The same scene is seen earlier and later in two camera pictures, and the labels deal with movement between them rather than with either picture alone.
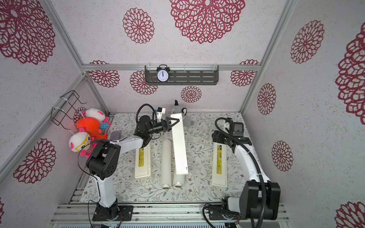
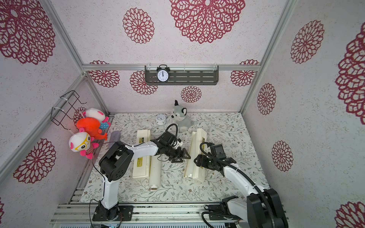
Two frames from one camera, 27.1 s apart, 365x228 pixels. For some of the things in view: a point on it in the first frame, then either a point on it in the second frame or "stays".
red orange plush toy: x=91 y=126 stays
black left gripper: x=165 y=125 -> x=179 y=154
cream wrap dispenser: x=142 y=165 stays
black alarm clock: x=163 y=73 stays
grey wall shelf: x=184 y=75 stays
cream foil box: x=179 y=147 -> x=190 y=170
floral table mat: x=187 y=164 stays
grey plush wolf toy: x=177 y=109 stays
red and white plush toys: x=81 y=141 stays
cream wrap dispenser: x=219 y=173 -> x=199 y=137
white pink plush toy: x=95 y=113 stays
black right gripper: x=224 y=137 -> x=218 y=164
